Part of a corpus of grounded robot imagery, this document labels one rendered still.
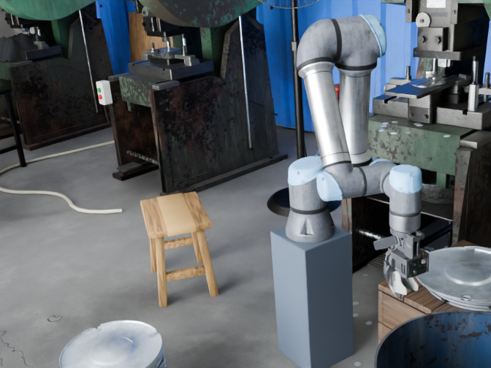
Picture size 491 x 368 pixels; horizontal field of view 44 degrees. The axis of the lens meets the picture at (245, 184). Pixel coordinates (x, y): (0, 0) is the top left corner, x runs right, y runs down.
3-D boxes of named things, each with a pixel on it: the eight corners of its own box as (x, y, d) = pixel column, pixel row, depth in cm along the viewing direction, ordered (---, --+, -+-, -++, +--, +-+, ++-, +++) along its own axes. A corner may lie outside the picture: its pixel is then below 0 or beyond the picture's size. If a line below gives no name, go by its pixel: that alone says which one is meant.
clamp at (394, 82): (420, 96, 232) (421, 69, 228) (383, 90, 244) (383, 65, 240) (429, 92, 236) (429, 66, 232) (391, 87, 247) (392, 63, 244)
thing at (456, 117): (481, 130, 205) (482, 113, 203) (371, 113, 236) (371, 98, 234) (521, 110, 224) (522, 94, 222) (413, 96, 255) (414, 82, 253)
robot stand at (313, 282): (310, 377, 192) (305, 251, 176) (278, 349, 206) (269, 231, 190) (354, 355, 201) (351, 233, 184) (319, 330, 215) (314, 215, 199)
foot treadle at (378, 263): (389, 283, 219) (389, 271, 217) (366, 274, 226) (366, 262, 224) (469, 227, 256) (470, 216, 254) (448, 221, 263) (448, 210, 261)
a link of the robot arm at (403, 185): (412, 161, 149) (429, 171, 142) (411, 201, 153) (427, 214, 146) (382, 165, 148) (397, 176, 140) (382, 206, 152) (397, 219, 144)
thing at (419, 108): (417, 133, 206) (418, 94, 202) (382, 127, 216) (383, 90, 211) (454, 116, 222) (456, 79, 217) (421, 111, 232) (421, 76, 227)
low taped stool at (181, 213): (150, 269, 268) (139, 199, 256) (203, 258, 273) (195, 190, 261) (159, 309, 236) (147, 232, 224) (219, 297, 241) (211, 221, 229)
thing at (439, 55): (461, 67, 212) (462, 52, 210) (410, 63, 226) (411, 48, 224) (483, 59, 222) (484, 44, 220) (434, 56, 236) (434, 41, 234)
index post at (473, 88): (474, 111, 206) (476, 83, 202) (466, 110, 208) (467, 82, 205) (478, 109, 208) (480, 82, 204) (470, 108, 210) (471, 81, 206)
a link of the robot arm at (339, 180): (290, 14, 156) (329, 198, 146) (330, 10, 158) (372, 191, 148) (281, 35, 167) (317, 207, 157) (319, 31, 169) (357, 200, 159)
